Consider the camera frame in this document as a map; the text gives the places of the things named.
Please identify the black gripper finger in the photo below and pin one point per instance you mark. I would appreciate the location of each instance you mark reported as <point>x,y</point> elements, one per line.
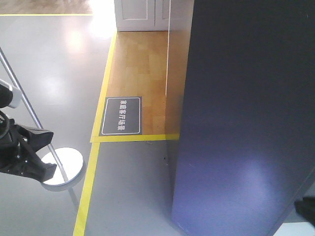
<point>306,208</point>

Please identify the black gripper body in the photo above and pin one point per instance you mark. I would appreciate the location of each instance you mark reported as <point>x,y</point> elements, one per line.
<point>18,147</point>

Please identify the refrigerator door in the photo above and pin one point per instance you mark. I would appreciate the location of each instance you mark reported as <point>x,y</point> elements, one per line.
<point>247,138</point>

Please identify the metal stanchion pole with base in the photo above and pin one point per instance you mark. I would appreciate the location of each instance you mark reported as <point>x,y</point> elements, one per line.
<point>37,122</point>

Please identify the dark floor sign sticker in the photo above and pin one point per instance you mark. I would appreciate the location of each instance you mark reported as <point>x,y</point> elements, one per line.
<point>122,116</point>

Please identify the white cabinet in background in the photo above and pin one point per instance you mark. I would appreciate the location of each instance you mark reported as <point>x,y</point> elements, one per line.
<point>153,15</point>

